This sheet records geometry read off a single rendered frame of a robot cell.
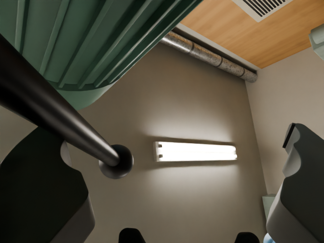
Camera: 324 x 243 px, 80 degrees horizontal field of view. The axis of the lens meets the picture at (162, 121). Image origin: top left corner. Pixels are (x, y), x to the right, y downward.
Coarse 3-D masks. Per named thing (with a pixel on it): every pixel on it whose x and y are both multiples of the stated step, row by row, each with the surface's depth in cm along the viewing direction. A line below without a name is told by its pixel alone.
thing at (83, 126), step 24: (0, 48) 4; (0, 72) 4; (24, 72) 5; (0, 96) 5; (24, 96) 5; (48, 96) 6; (48, 120) 7; (72, 120) 8; (72, 144) 10; (96, 144) 11; (120, 168) 18
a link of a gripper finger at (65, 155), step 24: (24, 144) 8; (48, 144) 8; (0, 168) 7; (24, 168) 7; (48, 168) 7; (72, 168) 7; (0, 192) 6; (24, 192) 6; (48, 192) 6; (72, 192) 6; (0, 216) 5; (24, 216) 6; (48, 216) 6; (72, 216) 6; (0, 240) 5; (24, 240) 5; (48, 240) 5; (72, 240) 6
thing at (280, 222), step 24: (288, 144) 11; (312, 144) 9; (288, 168) 9; (312, 168) 8; (288, 192) 6; (312, 192) 7; (288, 216) 6; (312, 216) 6; (288, 240) 6; (312, 240) 5
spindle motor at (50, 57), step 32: (0, 0) 10; (32, 0) 9; (64, 0) 9; (96, 0) 9; (128, 0) 10; (160, 0) 10; (192, 0) 11; (0, 32) 12; (32, 32) 11; (64, 32) 11; (96, 32) 11; (128, 32) 12; (160, 32) 13; (32, 64) 14; (64, 64) 14; (96, 64) 14; (128, 64) 17; (64, 96) 19; (96, 96) 23
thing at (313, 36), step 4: (316, 28) 169; (320, 28) 166; (312, 32) 170; (316, 32) 168; (320, 32) 166; (312, 36) 170; (316, 36) 168; (320, 36) 167; (312, 40) 181; (316, 40) 170; (320, 40) 169; (312, 44) 181; (316, 44) 179; (320, 44) 176; (312, 48) 181; (316, 48) 178; (320, 48) 177; (316, 52) 183; (320, 52) 184; (320, 56) 192
